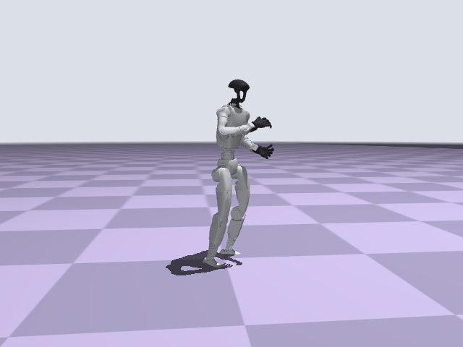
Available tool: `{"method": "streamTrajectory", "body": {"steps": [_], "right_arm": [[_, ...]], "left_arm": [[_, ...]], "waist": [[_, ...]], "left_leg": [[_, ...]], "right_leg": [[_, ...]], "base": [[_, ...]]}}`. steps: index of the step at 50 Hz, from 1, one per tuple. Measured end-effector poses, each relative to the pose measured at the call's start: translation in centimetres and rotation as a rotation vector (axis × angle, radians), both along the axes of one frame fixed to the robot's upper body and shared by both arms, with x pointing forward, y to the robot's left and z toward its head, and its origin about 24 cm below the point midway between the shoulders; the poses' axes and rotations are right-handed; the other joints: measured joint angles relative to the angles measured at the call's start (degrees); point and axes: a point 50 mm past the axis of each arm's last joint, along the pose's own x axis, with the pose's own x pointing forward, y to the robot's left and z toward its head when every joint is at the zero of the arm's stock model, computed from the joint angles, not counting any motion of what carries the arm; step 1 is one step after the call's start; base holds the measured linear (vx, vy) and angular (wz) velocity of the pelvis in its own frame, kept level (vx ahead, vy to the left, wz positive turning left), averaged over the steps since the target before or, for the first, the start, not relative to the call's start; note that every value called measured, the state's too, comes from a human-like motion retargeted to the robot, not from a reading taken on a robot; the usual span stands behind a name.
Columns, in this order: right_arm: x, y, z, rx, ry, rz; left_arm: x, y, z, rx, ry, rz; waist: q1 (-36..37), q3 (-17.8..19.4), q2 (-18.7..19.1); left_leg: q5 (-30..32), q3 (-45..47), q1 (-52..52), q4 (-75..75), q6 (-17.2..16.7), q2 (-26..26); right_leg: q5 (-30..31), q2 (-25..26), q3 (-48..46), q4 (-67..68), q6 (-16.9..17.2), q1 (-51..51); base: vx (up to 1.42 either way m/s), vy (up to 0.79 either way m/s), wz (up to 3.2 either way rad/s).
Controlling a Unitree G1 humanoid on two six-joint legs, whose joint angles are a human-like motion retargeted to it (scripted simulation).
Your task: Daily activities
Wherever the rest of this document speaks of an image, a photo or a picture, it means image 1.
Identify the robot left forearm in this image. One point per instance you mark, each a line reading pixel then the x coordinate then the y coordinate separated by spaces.
pixel 249 145

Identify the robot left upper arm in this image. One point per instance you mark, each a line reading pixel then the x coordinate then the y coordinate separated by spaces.
pixel 244 137

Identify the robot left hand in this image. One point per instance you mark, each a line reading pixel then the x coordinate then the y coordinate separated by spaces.
pixel 264 151

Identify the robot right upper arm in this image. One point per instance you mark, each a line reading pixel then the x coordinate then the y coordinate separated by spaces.
pixel 222 114

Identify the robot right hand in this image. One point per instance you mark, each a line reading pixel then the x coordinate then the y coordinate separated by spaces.
pixel 260 123

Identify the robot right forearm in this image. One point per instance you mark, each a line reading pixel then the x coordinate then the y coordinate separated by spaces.
pixel 237 131

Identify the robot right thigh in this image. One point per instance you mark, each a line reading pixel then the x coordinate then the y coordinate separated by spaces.
pixel 223 191

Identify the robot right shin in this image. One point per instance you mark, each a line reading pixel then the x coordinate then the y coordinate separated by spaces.
pixel 216 235

